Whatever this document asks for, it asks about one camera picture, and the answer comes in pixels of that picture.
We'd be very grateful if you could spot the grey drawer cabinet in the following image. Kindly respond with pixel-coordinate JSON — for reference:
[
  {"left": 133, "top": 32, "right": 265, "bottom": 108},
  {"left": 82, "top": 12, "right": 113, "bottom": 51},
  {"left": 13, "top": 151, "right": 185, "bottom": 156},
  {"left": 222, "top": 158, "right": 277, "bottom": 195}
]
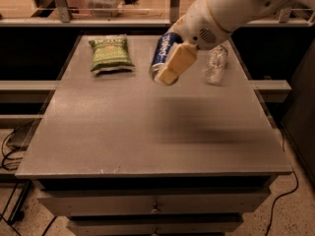
[{"left": 17, "top": 35, "right": 291, "bottom": 236}]

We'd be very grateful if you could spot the clear plastic container background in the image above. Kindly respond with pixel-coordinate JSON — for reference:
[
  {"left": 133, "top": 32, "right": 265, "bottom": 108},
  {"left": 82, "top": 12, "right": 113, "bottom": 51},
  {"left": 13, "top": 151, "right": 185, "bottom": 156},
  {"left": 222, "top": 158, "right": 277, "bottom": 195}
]
[{"left": 85, "top": 0, "right": 123, "bottom": 18}]

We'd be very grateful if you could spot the grey metal shelf rail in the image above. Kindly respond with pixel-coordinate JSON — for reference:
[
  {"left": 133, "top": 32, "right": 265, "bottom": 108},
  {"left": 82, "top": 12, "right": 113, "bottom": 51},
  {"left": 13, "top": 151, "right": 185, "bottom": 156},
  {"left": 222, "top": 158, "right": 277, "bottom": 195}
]
[{"left": 0, "top": 0, "right": 315, "bottom": 27}]

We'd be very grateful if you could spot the black cables left floor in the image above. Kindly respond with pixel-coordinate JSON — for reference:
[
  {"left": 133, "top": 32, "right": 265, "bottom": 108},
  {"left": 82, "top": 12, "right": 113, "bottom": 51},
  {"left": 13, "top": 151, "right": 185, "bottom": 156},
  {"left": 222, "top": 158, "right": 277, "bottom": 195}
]
[{"left": 0, "top": 121, "right": 59, "bottom": 236}]

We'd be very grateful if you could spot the clear plastic water bottle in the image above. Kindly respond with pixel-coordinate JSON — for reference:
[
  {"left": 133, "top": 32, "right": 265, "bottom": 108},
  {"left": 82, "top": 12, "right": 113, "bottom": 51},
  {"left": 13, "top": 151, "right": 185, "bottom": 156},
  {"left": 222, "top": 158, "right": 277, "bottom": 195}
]
[{"left": 204, "top": 45, "right": 228, "bottom": 85}]

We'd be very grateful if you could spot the green jalapeno chip bag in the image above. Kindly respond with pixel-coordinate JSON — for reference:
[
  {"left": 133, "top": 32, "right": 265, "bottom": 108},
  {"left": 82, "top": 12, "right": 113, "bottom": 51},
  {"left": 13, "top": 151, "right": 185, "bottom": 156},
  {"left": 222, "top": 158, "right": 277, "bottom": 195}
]
[{"left": 89, "top": 34, "right": 135, "bottom": 75}]

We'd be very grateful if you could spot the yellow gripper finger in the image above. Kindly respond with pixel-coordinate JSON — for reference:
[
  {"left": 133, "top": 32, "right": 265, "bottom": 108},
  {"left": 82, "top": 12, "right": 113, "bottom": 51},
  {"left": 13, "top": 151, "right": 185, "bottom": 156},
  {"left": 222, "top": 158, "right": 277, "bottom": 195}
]
[{"left": 155, "top": 42, "right": 198, "bottom": 85}]

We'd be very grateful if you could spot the metal drawer knob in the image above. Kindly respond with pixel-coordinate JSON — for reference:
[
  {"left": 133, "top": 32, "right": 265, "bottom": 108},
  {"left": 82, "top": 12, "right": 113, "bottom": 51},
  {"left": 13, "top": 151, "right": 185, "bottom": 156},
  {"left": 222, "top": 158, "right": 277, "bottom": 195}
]
[{"left": 151, "top": 204, "right": 160, "bottom": 213}]

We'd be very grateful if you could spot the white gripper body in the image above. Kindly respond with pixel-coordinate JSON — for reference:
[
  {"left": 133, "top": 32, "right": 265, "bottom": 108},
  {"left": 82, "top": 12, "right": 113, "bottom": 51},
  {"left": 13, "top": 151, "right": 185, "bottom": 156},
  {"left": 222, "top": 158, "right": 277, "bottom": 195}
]
[{"left": 170, "top": 3, "right": 231, "bottom": 50}]

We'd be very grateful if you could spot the blue pepsi can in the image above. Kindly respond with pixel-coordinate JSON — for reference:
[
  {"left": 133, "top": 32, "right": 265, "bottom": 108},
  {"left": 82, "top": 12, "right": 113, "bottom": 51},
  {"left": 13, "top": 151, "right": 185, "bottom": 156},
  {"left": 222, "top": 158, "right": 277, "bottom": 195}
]
[{"left": 150, "top": 32, "right": 182, "bottom": 86}]

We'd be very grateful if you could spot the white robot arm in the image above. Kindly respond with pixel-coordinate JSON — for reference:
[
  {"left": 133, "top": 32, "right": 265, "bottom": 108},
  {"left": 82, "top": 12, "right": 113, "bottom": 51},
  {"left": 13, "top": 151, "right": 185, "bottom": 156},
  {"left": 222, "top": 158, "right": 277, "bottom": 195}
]
[{"left": 150, "top": 0, "right": 315, "bottom": 86}]

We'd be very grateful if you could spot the black cable right floor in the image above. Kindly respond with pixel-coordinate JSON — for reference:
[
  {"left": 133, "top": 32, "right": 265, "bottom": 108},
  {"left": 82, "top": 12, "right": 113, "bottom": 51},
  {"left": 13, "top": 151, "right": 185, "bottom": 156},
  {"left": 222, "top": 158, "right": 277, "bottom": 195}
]
[{"left": 264, "top": 128, "right": 300, "bottom": 236}]

